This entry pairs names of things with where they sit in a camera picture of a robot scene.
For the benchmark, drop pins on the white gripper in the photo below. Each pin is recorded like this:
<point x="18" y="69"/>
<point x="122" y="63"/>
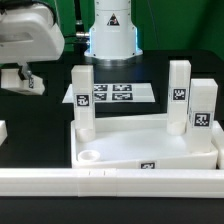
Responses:
<point x="29" y="34"/>

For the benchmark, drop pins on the white desk top tray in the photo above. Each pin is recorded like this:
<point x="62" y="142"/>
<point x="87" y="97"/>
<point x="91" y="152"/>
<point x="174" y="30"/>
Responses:
<point x="137" y="142"/>

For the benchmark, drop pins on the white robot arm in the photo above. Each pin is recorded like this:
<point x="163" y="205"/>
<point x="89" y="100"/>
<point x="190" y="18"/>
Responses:
<point x="112" y="37"/>

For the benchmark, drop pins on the white block left edge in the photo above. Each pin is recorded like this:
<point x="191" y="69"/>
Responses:
<point x="3" y="131"/>

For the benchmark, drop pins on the white marker base plate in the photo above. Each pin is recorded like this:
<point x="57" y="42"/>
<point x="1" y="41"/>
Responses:
<point x="123" y="92"/>

